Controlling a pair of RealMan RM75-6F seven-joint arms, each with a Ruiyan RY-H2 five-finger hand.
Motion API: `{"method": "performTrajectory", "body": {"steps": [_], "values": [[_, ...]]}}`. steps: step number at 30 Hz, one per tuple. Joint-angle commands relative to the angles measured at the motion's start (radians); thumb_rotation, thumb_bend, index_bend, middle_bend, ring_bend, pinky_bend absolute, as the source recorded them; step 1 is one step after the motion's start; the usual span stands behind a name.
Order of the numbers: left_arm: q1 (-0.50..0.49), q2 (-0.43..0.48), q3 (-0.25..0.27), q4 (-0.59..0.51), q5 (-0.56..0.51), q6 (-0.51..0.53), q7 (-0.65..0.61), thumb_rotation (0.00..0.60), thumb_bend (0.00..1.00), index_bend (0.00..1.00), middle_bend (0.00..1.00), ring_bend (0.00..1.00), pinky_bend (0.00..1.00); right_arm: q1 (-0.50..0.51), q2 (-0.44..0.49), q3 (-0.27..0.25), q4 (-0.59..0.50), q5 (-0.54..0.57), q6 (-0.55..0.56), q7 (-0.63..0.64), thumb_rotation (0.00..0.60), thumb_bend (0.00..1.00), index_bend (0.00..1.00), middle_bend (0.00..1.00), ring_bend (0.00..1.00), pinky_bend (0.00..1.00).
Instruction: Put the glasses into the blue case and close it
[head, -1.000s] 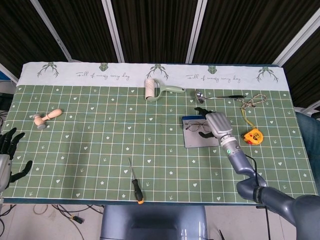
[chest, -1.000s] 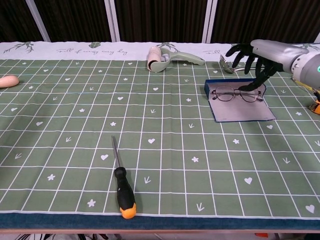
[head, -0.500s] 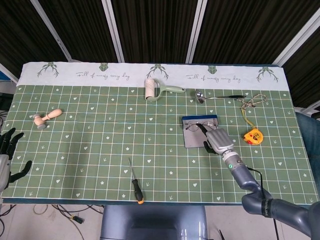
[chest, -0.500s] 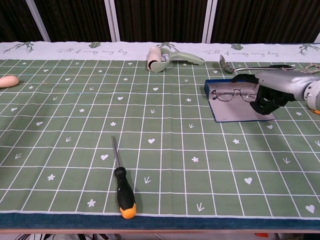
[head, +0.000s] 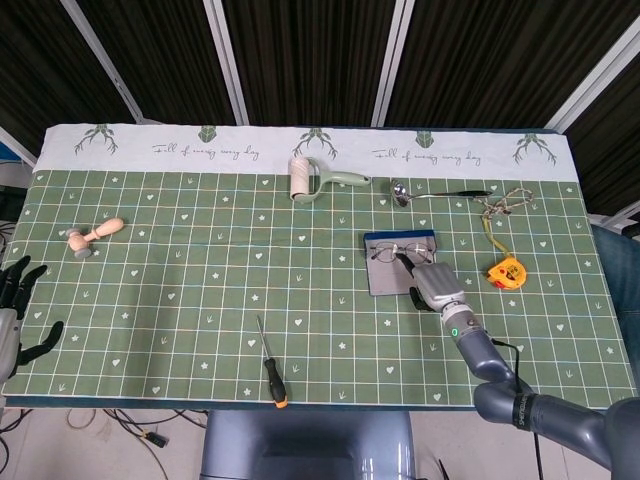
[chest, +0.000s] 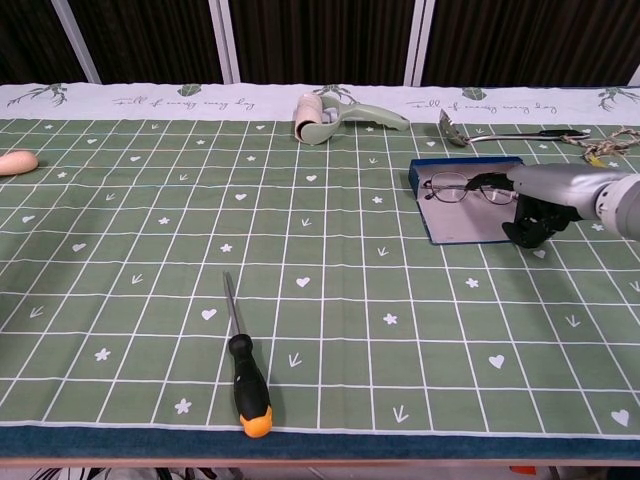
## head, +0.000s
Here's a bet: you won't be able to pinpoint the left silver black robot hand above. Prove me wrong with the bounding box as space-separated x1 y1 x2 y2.
0 255 65 381

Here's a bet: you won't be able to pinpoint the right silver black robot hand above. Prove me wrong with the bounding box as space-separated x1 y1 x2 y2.
393 252 470 315

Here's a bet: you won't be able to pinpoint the blue glasses case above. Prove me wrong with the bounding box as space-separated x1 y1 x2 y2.
363 229 439 297

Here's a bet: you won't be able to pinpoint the wire-frame eyeglasses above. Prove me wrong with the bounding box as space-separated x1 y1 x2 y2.
368 240 435 266

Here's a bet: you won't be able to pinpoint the yellow tape measure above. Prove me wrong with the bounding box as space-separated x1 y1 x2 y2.
480 214 528 291

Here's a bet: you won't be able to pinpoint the small wooden mallet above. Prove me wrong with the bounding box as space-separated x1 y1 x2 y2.
58 217 125 260

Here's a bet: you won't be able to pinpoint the green lint roller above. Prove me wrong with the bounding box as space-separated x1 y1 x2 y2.
288 156 372 205

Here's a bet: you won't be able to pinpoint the black orange screwdriver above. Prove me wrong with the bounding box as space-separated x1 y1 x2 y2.
255 314 289 410

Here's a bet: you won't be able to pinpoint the green grid tablecloth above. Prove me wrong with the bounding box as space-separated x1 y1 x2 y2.
0 123 640 409

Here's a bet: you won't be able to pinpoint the grey blue robot torso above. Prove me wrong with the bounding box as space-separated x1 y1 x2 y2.
199 409 416 480

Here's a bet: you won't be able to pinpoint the dark pleated curtain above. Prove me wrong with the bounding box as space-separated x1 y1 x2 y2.
0 0 640 216

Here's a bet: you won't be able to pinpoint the braided rope cord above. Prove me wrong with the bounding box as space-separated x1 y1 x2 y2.
474 187 534 220

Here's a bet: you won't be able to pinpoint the steel ladle black handle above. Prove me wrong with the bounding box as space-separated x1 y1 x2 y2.
390 180 494 209

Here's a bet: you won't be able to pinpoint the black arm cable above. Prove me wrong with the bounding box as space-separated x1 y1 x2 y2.
492 339 544 480

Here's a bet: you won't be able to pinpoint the white partition post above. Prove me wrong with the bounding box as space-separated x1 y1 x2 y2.
547 19 640 134
369 0 416 127
59 0 149 124
202 0 250 126

